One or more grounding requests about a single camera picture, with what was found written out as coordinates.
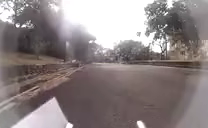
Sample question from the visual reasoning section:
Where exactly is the large tree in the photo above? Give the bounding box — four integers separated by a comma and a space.
143, 0, 208, 61

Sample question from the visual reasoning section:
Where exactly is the grass slope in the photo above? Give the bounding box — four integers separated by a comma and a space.
0, 50, 65, 66

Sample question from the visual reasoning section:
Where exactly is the low stone wall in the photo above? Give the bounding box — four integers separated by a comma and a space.
0, 62, 80, 88

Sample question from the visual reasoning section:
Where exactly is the row of trees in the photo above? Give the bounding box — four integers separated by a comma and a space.
0, 0, 153, 64

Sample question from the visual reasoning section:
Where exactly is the grey asphalt road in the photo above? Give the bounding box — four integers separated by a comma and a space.
0, 62, 208, 128

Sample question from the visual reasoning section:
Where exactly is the pale building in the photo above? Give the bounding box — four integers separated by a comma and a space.
167, 35, 208, 62

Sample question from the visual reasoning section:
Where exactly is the robot's own part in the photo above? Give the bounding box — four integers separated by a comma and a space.
65, 122, 74, 128

